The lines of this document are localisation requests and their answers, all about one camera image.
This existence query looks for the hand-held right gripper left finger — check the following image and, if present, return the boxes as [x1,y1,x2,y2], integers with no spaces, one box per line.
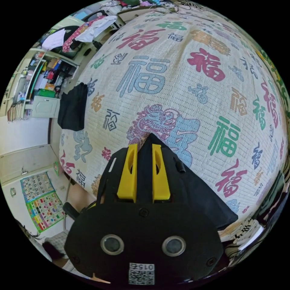
[117,143,138,203]

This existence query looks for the black folded garment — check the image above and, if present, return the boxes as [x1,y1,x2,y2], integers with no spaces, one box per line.
[57,82,88,132]

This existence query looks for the black t-shirt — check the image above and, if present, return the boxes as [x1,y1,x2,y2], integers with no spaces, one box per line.
[137,133,239,230]

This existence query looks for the small white cupboard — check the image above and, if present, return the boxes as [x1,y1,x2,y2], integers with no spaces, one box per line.
[24,95,61,119]

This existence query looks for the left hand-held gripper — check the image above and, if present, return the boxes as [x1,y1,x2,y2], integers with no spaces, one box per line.
[63,202,80,221]

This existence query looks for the bed with printed quilt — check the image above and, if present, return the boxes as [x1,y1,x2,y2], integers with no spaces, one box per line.
[58,8,288,243]

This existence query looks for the cluttered shelf with books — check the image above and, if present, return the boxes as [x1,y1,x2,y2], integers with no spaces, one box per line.
[6,48,80,121]

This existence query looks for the chair draped with clothes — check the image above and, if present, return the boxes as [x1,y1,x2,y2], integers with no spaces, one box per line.
[41,10,119,60]

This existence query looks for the number chart wall poster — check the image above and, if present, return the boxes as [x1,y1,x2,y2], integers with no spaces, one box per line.
[20,172,54,202]

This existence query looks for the green picture chart wall poster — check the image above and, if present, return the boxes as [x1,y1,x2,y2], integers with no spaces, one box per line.
[25,192,66,234]

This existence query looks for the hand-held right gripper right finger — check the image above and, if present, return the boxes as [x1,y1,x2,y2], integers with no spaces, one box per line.
[152,143,171,203]

